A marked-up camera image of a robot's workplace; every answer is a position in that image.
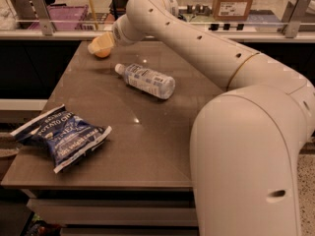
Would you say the grey metal rail post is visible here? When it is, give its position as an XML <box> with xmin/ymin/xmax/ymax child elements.
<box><xmin>31</xmin><ymin>0</ymin><xmax>54</xmax><ymax>35</ymax></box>
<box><xmin>283</xmin><ymin>0</ymin><xmax>311</xmax><ymax>38</ymax></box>

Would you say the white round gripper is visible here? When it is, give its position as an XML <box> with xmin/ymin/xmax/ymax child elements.
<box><xmin>88</xmin><ymin>15</ymin><xmax>145</xmax><ymax>55</ymax></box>

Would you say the grey metal rail post right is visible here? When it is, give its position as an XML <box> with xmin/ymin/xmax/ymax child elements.
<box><xmin>283</xmin><ymin>0</ymin><xmax>311</xmax><ymax>38</ymax></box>

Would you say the purple plastic crate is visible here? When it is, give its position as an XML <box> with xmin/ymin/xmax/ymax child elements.
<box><xmin>28</xmin><ymin>4</ymin><xmax>90</xmax><ymax>31</ymax></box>

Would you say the blue potato chips bag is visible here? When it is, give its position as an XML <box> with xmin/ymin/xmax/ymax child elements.
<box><xmin>10</xmin><ymin>104</ymin><xmax>112</xmax><ymax>173</ymax></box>

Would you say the grey metal rail post left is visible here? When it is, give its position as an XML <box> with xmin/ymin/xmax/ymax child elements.
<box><xmin>31</xmin><ymin>0</ymin><xmax>54</xmax><ymax>35</ymax></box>

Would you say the clear plastic water bottle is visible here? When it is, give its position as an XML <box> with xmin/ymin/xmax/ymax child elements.
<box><xmin>115</xmin><ymin>64</ymin><xmax>175</xmax><ymax>100</ymax></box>

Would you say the orange fruit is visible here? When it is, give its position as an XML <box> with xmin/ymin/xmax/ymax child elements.
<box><xmin>94</xmin><ymin>48</ymin><xmax>111</xmax><ymax>58</ymax></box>

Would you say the brown cardboard box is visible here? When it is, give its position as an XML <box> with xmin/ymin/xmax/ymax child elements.
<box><xmin>212</xmin><ymin>0</ymin><xmax>253</xmax><ymax>21</ymax></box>

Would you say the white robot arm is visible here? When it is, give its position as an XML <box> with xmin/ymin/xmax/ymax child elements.
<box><xmin>89</xmin><ymin>0</ymin><xmax>315</xmax><ymax>236</ymax></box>

